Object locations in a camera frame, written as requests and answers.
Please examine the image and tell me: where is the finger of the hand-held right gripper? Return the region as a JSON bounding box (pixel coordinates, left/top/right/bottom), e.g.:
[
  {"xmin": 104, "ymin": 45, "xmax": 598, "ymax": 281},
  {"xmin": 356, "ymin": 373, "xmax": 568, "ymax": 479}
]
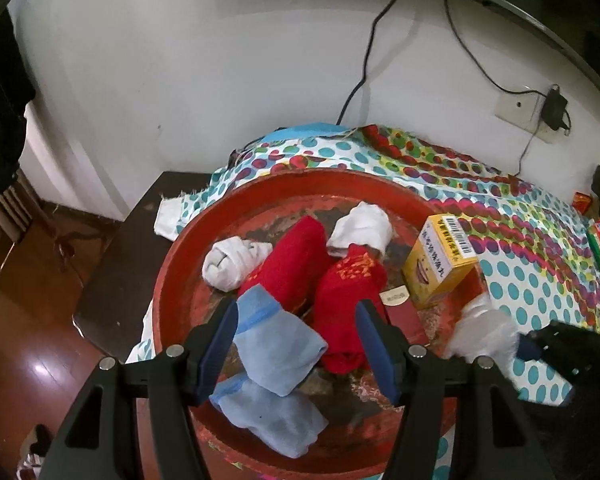
[
  {"xmin": 517, "ymin": 360, "xmax": 578, "ymax": 407},
  {"xmin": 516, "ymin": 319, "xmax": 600, "ymax": 376}
]

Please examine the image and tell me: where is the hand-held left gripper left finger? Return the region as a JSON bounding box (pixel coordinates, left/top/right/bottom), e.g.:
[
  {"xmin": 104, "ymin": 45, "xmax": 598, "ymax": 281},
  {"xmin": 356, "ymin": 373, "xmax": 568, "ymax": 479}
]
[{"xmin": 40, "ymin": 297, "xmax": 241, "ymax": 480}]

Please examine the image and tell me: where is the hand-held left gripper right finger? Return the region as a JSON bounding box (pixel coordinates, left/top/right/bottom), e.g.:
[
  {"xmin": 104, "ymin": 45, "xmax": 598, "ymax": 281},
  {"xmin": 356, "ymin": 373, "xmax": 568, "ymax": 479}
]
[{"xmin": 355, "ymin": 300, "xmax": 556, "ymax": 480}]

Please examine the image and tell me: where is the clear plastic bag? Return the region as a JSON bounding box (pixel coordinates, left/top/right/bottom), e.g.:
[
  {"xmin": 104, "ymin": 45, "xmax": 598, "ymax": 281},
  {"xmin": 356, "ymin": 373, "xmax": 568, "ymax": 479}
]
[{"xmin": 447, "ymin": 292, "xmax": 523, "ymax": 376}]

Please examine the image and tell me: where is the red embroidered sock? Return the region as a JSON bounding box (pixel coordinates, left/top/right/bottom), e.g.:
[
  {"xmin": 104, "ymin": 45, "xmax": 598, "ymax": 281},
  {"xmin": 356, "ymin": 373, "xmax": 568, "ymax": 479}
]
[
  {"xmin": 312, "ymin": 244, "xmax": 388, "ymax": 375},
  {"xmin": 237, "ymin": 216, "xmax": 331, "ymax": 316}
]

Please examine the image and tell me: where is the light blue sock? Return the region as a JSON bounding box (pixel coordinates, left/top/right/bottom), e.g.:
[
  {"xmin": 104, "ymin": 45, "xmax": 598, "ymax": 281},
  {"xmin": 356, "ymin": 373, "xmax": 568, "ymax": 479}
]
[
  {"xmin": 232, "ymin": 284, "xmax": 328, "ymax": 398},
  {"xmin": 209, "ymin": 375, "xmax": 329, "ymax": 458}
]

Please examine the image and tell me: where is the greyish white sock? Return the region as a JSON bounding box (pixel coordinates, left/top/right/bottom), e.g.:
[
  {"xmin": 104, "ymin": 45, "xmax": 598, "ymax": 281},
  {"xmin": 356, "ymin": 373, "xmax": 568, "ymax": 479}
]
[{"xmin": 202, "ymin": 236, "xmax": 273, "ymax": 292}]

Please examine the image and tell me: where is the tall yellow box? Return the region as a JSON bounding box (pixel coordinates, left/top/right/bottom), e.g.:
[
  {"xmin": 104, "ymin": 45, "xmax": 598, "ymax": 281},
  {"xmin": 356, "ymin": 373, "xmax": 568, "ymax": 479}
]
[{"xmin": 401, "ymin": 214, "xmax": 480, "ymax": 310}]

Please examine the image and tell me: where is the round red tray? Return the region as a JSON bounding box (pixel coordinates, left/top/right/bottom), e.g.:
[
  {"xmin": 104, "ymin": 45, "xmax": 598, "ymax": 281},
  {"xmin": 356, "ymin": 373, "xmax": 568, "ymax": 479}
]
[{"xmin": 150, "ymin": 170, "xmax": 488, "ymax": 466}]

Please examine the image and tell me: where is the polka dot tablecloth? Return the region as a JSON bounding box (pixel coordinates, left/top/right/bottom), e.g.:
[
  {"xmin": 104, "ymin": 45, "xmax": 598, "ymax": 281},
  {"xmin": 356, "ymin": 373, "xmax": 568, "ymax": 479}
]
[{"xmin": 125, "ymin": 124, "xmax": 600, "ymax": 480}]

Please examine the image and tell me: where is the dark wooden side table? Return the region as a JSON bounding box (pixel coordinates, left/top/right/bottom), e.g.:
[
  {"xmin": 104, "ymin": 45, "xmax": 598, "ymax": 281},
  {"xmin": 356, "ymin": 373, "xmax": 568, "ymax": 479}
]
[{"xmin": 72, "ymin": 170, "xmax": 241, "ymax": 351}]

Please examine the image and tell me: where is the blue underlay cloth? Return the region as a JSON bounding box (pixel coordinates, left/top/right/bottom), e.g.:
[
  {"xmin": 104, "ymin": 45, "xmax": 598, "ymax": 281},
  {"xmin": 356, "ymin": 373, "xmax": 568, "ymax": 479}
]
[{"xmin": 260, "ymin": 122, "xmax": 353, "ymax": 146}]

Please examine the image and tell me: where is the black power adapter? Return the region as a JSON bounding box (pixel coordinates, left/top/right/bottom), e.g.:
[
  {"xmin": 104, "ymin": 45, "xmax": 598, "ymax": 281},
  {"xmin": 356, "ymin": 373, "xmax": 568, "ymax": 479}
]
[{"xmin": 540, "ymin": 85, "xmax": 571, "ymax": 133}]

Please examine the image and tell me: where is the brown ribbed radiator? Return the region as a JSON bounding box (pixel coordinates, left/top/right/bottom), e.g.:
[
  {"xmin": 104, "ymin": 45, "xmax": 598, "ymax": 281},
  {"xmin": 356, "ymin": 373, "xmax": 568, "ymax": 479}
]
[{"xmin": 0, "ymin": 170, "xmax": 41, "ymax": 246}]

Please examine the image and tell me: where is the dark hanging clothing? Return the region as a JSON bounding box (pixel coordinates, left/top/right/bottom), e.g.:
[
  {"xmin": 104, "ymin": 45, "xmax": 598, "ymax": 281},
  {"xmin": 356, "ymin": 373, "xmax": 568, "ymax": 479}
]
[{"xmin": 0, "ymin": 10, "xmax": 36, "ymax": 201}]

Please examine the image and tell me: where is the black adapter cable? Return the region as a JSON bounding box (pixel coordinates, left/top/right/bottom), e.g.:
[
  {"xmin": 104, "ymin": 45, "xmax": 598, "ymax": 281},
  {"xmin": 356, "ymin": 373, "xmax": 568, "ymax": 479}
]
[{"xmin": 517, "ymin": 130, "xmax": 539, "ymax": 176}]

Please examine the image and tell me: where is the beige wall socket plate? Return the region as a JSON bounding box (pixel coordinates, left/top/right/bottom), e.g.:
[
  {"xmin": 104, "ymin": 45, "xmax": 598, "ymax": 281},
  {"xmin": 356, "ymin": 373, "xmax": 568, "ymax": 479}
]
[{"xmin": 495, "ymin": 91, "xmax": 568, "ymax": 143}]

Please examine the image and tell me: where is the black television power cable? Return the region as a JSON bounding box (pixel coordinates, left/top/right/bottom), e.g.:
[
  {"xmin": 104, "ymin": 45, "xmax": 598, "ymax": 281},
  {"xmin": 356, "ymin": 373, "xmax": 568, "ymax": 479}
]
[{"xmin": 442, "ymin": 0, "xmax": 553, "ymax": 97}]

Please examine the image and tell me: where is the thin black hanging cable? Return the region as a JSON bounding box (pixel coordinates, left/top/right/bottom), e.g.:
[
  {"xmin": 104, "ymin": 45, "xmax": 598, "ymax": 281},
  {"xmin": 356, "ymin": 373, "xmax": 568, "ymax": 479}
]
[{"xmin": 334, "ymin": 0, "xmax": 411, "ymax": 128}]

